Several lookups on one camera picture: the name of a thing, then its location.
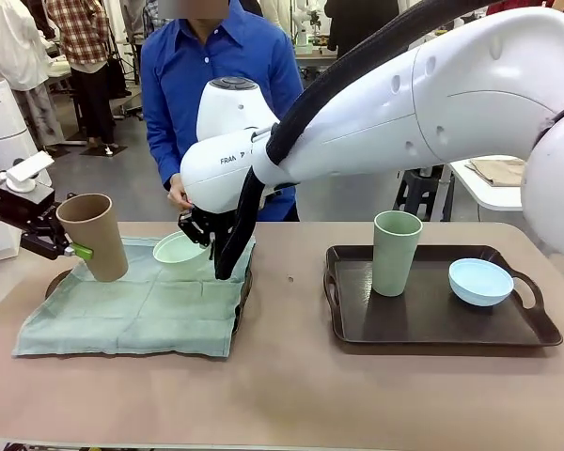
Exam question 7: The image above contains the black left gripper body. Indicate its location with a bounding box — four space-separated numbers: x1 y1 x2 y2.
0 186 58 232

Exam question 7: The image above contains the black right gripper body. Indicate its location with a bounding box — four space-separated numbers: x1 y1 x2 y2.
190 205 239 241

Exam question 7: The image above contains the mint green bowl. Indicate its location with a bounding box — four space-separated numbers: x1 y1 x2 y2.
152 230 212 278

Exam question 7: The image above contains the tan brown cup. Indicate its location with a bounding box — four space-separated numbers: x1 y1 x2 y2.
55 193 130 283

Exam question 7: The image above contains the green cloth mat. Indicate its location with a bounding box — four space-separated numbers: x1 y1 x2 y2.
12 234 257 359

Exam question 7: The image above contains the sage green cup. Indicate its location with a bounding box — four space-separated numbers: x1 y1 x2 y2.
373 210 424 298

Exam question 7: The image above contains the light blue bowl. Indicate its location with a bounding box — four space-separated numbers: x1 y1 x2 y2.
447 257 515 308

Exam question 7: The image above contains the beige cloth mat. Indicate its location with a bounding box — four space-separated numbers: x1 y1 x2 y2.
464 158 527 188

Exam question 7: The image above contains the person's right forearm blue sleeve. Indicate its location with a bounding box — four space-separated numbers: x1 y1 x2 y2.
143 112 183 187

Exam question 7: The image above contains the dark brown tray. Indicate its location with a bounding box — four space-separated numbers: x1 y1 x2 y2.
44 243 255 335
323 243 564 348

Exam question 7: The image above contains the person's right hand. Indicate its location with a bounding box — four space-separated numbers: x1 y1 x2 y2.
167 173 194 211

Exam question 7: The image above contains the bystander in white shirt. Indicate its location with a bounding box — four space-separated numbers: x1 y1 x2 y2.
0 0 65 149

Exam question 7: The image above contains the bystander in red plaid shirt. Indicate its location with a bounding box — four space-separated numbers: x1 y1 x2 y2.
44 0 119 146

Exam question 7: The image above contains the person in blue shirt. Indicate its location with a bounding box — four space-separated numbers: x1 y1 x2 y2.
139 0 306 223

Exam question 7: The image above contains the wooden background desk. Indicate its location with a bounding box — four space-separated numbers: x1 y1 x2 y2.
293 44 339 63

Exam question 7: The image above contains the black step stool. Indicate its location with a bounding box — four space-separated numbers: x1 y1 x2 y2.
393 166 452 222

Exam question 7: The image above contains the bystander in dark clothes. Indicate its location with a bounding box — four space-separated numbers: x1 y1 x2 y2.
326 0 400 58

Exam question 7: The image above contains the white side table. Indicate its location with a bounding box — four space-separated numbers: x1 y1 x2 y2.
448 157 530 210

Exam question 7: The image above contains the black braided cable sleeve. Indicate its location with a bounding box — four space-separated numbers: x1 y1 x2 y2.
214 0 499 282

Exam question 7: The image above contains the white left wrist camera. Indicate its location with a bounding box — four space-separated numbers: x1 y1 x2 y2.
5 150 56 193

